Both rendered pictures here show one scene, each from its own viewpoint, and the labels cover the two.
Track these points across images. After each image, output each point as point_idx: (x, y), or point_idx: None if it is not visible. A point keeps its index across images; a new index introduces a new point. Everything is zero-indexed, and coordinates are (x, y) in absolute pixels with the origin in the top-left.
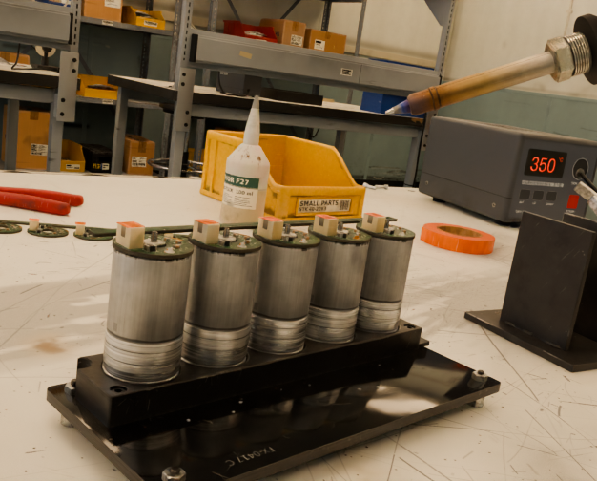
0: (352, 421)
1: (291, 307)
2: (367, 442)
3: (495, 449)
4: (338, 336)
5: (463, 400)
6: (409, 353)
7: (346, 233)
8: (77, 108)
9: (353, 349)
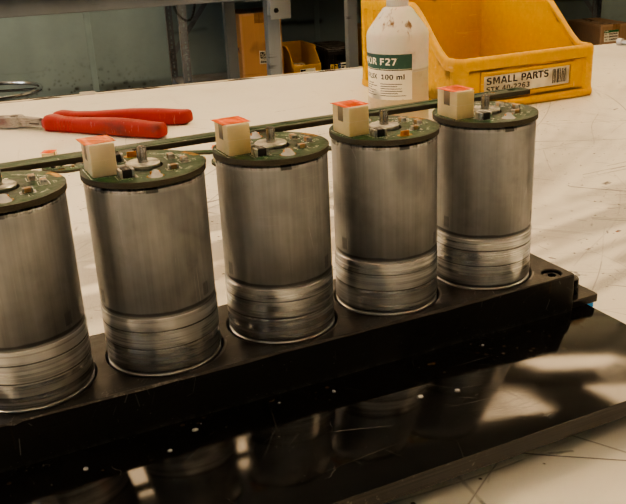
0: (371, 464)
1: (283, 267)
2: (419, 493)
3: None
4: (396, 303)
5: (621, 409)
6: (551, 319)
7: (384, 128)
8: (307, 1)
9: (427, 323)
